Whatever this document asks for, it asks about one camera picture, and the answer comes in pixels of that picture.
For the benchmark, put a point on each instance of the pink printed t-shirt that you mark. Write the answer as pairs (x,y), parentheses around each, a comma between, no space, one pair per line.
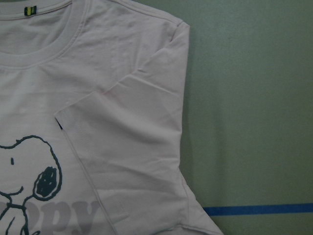
(91,100)

